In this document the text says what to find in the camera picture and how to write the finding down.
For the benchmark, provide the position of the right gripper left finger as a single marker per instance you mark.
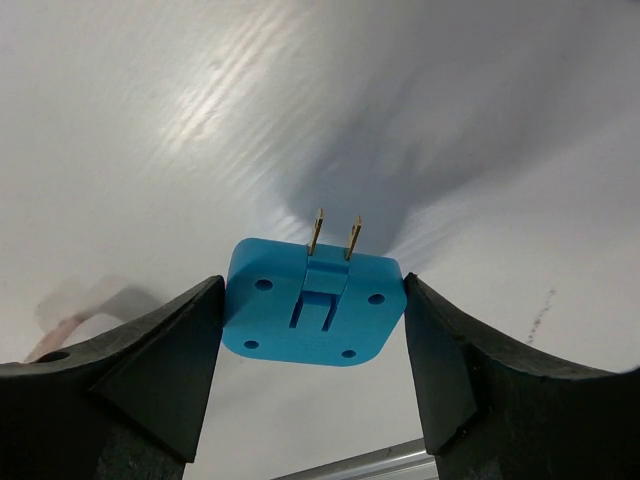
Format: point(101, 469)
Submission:
point(127, 404)

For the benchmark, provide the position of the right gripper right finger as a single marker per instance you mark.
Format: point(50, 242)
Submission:
point(492, 407)

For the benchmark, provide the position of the blue plug adapter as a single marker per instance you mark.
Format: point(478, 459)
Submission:
point(312, 304)

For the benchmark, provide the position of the pink cube socket adapter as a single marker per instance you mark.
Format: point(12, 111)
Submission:
point(74, 312)

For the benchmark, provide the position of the aluminium front rail frame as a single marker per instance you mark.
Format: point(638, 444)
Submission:
point(408, 460)

